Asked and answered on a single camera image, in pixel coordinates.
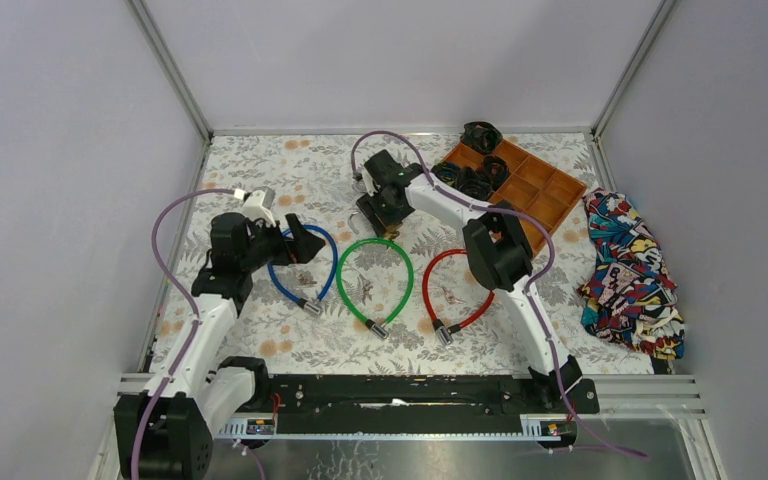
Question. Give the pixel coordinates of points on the blue cable lock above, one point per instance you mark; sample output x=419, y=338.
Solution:
x=310, y=289

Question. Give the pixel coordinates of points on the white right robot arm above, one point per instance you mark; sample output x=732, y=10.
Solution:
x=499, y=257

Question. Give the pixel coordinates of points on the silver padlock keys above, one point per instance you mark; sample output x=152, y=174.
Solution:
x=450, y=297

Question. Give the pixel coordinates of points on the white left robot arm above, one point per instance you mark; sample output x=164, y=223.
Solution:
x=167, y=430

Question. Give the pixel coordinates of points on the colourful patterned cloth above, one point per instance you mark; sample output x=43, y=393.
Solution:
x=630, y=299

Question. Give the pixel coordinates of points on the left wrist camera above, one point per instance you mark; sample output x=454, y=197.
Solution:
x=257, y=204

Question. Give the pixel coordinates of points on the black object behind tray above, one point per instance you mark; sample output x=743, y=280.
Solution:
x=481, y=136

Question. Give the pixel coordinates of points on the plain brass padlock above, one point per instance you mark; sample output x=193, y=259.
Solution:
x=357, y=222

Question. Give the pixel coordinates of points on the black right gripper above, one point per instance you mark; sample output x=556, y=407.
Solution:
x=368, y=205

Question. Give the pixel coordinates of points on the red cable lock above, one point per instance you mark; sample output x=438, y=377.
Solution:
x=448, y=320

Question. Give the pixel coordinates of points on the rolled blue yellow tie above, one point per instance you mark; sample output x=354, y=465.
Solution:
x=447, y=172

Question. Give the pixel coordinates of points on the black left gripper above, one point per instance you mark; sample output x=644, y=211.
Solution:
x=284, y=236

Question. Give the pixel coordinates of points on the rolled dark tie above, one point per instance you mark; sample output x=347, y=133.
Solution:
x=496, y=171
x=474, y=184

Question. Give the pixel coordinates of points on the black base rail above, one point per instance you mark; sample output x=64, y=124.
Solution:
x=381, y=406

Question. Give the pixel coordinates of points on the wooden compartment tray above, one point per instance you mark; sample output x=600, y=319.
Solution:
x=536, y=188

